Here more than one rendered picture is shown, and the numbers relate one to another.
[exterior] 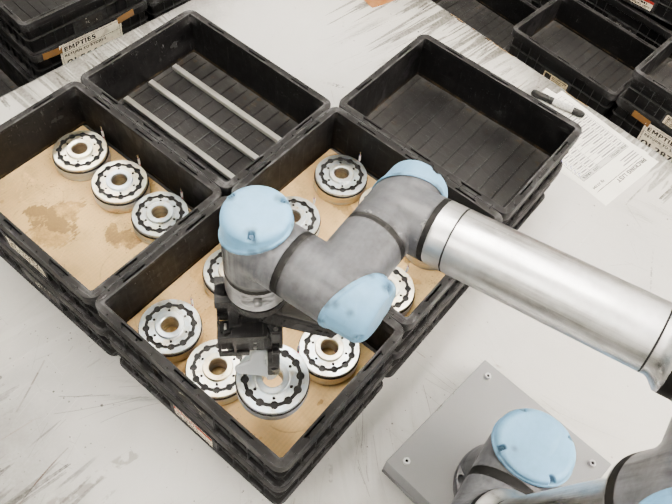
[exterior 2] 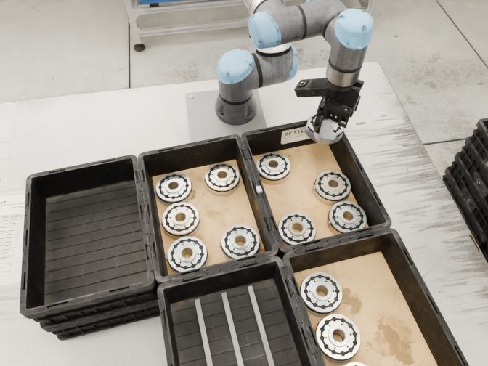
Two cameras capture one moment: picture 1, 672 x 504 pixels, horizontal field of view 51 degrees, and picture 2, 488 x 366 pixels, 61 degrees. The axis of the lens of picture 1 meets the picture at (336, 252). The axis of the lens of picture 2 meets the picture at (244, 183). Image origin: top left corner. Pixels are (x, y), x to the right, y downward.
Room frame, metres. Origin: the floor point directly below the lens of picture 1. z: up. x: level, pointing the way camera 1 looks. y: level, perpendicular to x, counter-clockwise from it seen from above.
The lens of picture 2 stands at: (1.11, 0.43, 1.83)
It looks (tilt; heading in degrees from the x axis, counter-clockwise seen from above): 55 degrees down; 223
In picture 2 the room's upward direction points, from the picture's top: straight up
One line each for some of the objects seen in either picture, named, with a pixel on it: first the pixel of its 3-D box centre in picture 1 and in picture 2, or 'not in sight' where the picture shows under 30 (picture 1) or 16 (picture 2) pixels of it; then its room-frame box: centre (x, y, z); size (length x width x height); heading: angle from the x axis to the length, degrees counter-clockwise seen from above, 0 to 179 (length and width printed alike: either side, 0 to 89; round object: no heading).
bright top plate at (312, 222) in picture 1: (292, 218); (240, 241); (0.76, 0.09, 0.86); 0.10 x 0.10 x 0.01
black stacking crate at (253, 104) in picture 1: (208, 113); (240, 362); (0.97, 0.30, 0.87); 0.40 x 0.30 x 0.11; 58
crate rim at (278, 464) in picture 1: (250, 320); (310, 178); (0.51, 0.12, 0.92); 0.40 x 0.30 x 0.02; 58
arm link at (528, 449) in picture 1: (523, 460); (237, 74); (0.35, -0.32, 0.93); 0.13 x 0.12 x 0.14; 153
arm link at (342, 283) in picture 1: (343, 278); (322, 17); (0.38, -0.01, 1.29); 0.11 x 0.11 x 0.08; 63
